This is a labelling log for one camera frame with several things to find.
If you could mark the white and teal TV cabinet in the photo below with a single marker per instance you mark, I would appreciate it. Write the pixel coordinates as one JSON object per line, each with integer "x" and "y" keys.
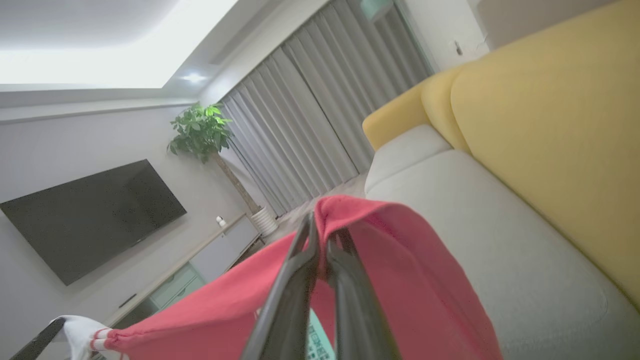
{"x": 220, "y": 255}

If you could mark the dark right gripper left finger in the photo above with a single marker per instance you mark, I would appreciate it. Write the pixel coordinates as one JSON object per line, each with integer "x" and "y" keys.
{"x": 285, "y": 320}

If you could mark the green leafy indoor tree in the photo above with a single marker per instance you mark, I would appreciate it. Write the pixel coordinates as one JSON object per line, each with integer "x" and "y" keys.
{"x": 200, "y": 132}

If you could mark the black flat screen television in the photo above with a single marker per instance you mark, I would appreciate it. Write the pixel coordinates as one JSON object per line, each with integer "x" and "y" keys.
{"x": 90, "y": 215}

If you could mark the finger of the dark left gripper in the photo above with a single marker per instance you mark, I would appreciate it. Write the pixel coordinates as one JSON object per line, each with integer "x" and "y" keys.
{"x": 37, "y": 342}

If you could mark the small grey sofa seat cushion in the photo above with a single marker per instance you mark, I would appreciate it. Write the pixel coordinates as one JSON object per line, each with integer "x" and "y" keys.
{"x": 405, "y": 150}

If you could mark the yellow and grey sofa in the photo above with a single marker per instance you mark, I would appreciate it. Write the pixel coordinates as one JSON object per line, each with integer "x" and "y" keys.
{"x": 560, "y": 125}

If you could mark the recessed ceiling spotlight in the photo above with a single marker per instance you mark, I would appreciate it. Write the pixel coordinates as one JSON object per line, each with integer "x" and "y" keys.
{"x": 193, "y": 77}

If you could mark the red jersey with number print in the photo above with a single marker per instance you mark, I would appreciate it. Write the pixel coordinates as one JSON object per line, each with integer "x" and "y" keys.
{"x": 425, "y": 280}

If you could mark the yellow sofa backrest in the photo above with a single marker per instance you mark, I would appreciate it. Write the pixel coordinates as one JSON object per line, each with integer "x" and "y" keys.
{"x": 395, "y": 120}

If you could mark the small white figurine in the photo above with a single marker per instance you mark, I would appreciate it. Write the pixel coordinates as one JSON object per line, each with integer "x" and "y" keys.
{"x": 220, "y": 221}

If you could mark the grey pleated curtain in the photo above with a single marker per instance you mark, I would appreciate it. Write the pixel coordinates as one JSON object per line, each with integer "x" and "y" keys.
{"x": 310, "y": 110}

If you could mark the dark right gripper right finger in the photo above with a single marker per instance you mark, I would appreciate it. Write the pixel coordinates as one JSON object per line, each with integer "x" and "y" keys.
{"x": 360, "y": 325}

